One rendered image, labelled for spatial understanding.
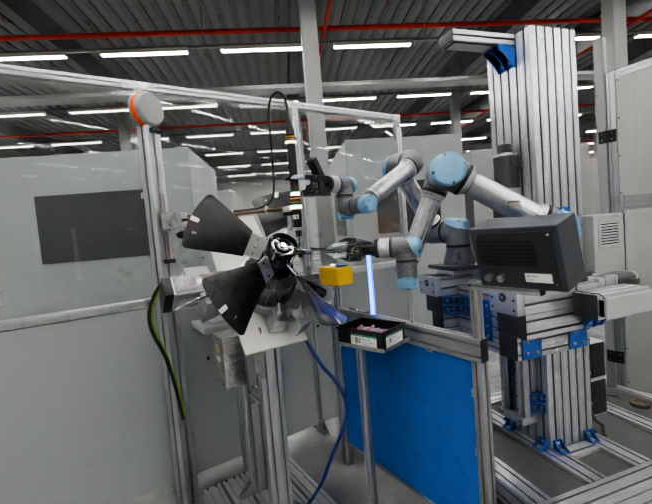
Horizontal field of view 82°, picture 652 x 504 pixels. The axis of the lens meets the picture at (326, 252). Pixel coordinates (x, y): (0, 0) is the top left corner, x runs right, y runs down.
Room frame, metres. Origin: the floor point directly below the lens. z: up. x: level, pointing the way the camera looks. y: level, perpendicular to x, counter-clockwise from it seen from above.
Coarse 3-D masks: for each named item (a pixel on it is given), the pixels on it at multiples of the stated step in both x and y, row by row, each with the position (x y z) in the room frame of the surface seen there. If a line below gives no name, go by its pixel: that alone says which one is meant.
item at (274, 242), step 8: (272, 240) 1.41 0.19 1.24; (280, 240) 1.42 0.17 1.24; (288, 240) 1.43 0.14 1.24; (272, 248) 1.37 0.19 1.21; (280, 248) 1.39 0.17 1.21; (288, 248) 1.40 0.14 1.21; (296, 248) 1.41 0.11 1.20; (272, 256) 1.38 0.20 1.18; (280, 256) 1.37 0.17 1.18; (288, 256) 1.37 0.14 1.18; (272, 264) 1.40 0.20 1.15; (280, 264) 1.40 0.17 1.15; (288, 264) 1.41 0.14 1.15; (280, 272) 1.45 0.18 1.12; (288, 272) 1.46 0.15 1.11
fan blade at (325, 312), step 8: (304, 280) 1.43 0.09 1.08; (304, 288) 1.31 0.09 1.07; (312, 296) 1.31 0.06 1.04; (312, 304) 1.27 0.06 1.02; (320, 304) 1.31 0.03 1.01; (328, 304) 1.40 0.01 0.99; (320, 312) 1.26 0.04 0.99; (328, 312) 1.31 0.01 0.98; (320, 320) 1.23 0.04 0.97; (328, 320) 1.27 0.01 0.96; (336, 320) 1.31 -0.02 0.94; (344, 320) 1.37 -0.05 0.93
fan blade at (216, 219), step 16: (208, 208) 1.42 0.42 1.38; (224, 208) 1.43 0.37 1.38; (192, 224) 1.40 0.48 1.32; (208, 224) 1.41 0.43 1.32; (224, 224) 1.42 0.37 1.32; (240, 224) 1.43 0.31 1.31; (192, 240) 1.39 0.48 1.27; (208, 240) 1.40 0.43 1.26; (224, 240) 1.41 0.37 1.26; (240, 240) 1.42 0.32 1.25
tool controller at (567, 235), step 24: (528, 216) 1.11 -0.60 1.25; (552, 216) 1.04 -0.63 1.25; (480, 240) 1.15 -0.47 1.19; (504, 240) 1.09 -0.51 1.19; (528, 240) 1.02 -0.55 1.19; (552, 240) 0.98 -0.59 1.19; (576, 240) 1.01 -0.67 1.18; (480, 264) 1.18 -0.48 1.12; (504, 264) 1.11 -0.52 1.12; (528, 264) 1.05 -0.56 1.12; (552, 264) 0.99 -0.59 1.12; (576, 264) 1.01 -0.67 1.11; (528, 288) 1.08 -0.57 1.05; (552, 288) 1.02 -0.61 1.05
